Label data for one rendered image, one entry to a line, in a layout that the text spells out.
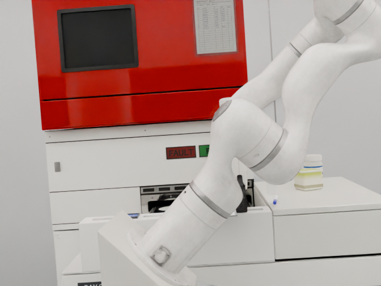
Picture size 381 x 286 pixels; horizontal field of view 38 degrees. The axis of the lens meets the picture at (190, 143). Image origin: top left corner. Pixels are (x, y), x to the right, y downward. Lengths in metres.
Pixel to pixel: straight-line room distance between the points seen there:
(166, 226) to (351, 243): 0.60
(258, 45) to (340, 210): 2.22
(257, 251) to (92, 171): 0.88
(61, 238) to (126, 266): 1.11
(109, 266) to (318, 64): 0.64
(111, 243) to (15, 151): 2.72
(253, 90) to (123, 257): 0.58
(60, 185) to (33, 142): 1.59
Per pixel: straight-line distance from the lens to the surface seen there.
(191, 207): 1.24
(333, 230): 1.62
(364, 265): 1.66
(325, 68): 1.30
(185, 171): 2.18
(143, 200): 2.20
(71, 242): 2.29
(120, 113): 2.14
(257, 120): 1.22
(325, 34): 1.48
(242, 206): 1.56
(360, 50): 1.34
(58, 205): 2.28
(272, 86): 1.52
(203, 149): 2.17
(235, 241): 1.59
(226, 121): 1.20
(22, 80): 3.86
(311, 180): 1.90
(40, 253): 3.93
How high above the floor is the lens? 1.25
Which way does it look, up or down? 3 degrees down
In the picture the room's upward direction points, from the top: 4 degrees counter-clockwise
